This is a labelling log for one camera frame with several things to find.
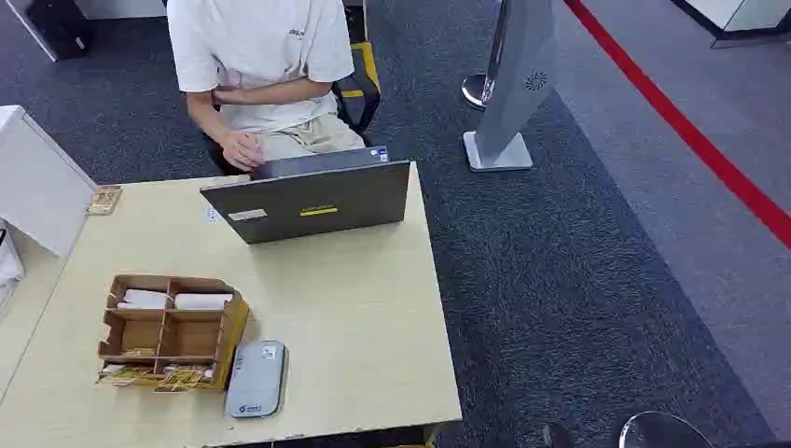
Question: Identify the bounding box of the person's right hand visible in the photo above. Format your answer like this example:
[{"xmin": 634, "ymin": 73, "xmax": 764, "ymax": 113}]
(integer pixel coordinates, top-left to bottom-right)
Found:
[{"xmin": 219, "ymin": 131, "xmax": 267, "ymax": 173}]

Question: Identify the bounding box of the wooden compartment card box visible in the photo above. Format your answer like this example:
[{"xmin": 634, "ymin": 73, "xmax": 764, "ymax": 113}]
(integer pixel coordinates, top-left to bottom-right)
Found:
[{"xmin": 95, "ymin": 273, "xmax": 251, "ymax": 395}]

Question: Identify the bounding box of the dark grey laptop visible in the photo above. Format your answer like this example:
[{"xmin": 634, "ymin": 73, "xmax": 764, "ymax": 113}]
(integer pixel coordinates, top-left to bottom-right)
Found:
[{"xmin": 199, "ymin": 146, "xmax": 412, "ymax": 245}]

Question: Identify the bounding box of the person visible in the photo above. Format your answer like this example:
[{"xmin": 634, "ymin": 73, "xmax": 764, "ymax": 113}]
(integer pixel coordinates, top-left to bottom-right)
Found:
[{"xmin": 165, "ymin": 0, "xmax": 367, "ymax": 175}]

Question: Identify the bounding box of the black yellow office chair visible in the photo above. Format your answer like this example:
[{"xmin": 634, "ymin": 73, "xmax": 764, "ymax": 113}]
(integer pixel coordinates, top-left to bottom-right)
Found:
[{"xmin": 203, "ymin": 5, "xmax": 382, "ymax": 177}]

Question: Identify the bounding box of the gold card pack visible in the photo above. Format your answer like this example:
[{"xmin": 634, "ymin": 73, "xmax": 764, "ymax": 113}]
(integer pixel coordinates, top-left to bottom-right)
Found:
[{"xmin": 86, "ymin": 184, "xmax": 123, "ymax": 217}]

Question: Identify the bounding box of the white card stack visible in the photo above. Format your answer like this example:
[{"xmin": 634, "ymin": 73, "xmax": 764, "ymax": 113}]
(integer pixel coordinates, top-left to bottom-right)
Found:
[
  {"xmin": 173, "ymin": 292, "xmax": 235, "ymax": 311},
  {"xmin": 116, "ymin": 288, "xmax": 170, "ymax": 311}
]

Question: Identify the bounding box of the black cabinet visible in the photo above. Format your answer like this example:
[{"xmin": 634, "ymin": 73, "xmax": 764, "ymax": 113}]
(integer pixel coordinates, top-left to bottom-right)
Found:
[{"xmin": 6, "ymin": 0, "xmax": 94, "ymax": 63}]

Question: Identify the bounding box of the grey card reader device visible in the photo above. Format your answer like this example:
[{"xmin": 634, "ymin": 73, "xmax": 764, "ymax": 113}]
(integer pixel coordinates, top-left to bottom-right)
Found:
[{"xmin": 223, "ymin": 340, "xmax": 290, "ymax": 420}]

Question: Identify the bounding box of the gold card stack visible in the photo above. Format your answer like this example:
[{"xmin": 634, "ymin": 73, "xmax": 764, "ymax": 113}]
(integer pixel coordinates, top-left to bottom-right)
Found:
[
  {"xmin": 154, "ymin": 366, "xmax": 215, "ymax": 394},
  {"xmin": 97, "ymin": 364, "xmax": 156, "ymax": 388}
]

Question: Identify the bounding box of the white plastic bag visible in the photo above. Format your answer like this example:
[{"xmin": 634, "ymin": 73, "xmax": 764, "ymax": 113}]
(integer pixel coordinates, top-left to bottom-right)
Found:
[{"xmin": 0, "ymin": 219, "xmax": 26, "ymax": 311}]

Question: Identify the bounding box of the grey sign stand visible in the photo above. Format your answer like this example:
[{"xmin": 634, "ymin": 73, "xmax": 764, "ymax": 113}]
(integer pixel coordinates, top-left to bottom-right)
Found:
[{"xmin": 463, "ymin": 0, "xmax": 561, "ymax": 173}]

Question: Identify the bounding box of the robot's black foot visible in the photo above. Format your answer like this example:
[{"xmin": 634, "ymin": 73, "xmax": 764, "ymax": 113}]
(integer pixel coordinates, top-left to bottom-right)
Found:
[{"xmin": 542, "ymin": 422, "xmax": 576, "ymax": 448}]

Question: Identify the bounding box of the red floor tape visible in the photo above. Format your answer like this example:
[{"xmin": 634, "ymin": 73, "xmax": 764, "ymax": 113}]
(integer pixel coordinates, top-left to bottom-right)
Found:
[{"xmin": 563, "ymin": 0, "xmax": 791, "ymax": 252}]

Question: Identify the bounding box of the round chrome base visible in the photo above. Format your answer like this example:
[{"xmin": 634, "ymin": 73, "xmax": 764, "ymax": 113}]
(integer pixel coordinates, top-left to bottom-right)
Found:
[{"xmin": 618, "ymin": 412, "xmax": 715, "ymax": 448}]

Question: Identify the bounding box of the white glass counter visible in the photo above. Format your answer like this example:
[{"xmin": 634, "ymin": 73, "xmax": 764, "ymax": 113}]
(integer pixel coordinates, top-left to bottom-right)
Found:
[{"xmin": 670, "ymin": 0, "xmax": 791, "ymax": 50}]

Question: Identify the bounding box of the chrome stanchion post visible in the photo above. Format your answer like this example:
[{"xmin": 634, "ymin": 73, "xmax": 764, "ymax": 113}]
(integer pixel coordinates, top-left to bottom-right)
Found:
[{"xmin": 461, "ymin": 0, "xmax": 514, "ymax": 113}]

